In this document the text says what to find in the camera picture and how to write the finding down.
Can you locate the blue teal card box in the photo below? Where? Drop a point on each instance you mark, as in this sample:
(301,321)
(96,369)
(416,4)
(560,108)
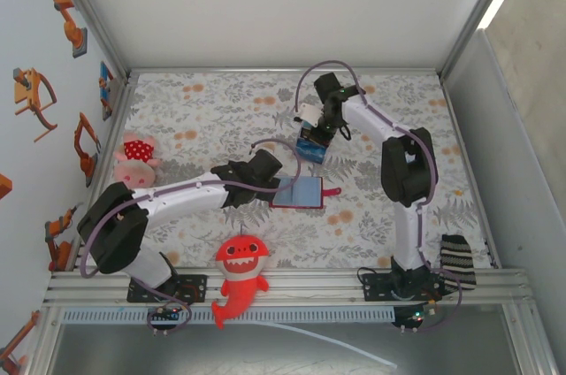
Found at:
(311,154)

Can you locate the red card holder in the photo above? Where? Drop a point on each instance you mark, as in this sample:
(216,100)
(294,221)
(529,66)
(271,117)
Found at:
(305,191)

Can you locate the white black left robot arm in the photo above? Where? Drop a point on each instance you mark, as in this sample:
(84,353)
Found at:
(177,204)

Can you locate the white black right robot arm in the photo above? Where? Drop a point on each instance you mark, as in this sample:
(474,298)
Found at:
(409,233)

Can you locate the floral table mat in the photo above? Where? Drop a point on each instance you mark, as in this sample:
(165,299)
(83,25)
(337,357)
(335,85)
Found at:
(221,105)

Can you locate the red shark plush toy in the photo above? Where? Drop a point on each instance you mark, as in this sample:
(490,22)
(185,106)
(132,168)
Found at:
(241,282)

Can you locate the pink pig plush toy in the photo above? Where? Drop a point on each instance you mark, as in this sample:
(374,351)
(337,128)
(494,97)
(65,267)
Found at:
(132,173)

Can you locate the small circuit board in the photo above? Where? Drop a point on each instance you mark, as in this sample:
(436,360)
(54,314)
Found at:
(163,314)

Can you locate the blue orange machine sticker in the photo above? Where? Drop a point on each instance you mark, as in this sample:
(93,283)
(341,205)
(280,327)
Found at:
(105,83)

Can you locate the black white striped pouch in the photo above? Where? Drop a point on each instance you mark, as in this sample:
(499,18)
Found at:
(457,260)

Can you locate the round circuit board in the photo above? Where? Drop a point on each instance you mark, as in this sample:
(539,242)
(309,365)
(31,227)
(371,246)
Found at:
(411,319)

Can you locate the white plastic tube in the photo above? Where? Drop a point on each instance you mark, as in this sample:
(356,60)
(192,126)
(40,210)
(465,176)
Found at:
(391,364)

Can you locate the orange gripper claw sticker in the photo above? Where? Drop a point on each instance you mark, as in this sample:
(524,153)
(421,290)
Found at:
(26,92)

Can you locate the orange block sticker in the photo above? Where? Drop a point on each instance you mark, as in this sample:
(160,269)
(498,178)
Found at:
(4,187)

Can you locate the thin aluminium frame rail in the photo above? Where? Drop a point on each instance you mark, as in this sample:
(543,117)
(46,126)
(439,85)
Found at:
(287,71)

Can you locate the wide aluminium frame rail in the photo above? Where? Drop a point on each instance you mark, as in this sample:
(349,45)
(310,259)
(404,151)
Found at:
(309,286)

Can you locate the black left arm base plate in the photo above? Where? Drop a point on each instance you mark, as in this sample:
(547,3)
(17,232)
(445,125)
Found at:
(199,288)

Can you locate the aluminium side rail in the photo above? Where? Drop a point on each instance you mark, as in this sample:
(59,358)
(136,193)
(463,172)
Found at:
(117,127)
(459,136)

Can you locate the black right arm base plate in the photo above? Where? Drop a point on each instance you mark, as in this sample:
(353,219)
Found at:
(369,288)

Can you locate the aluminium frame post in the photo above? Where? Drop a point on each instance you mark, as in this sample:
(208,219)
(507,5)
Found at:
(90,12)
(477,12)

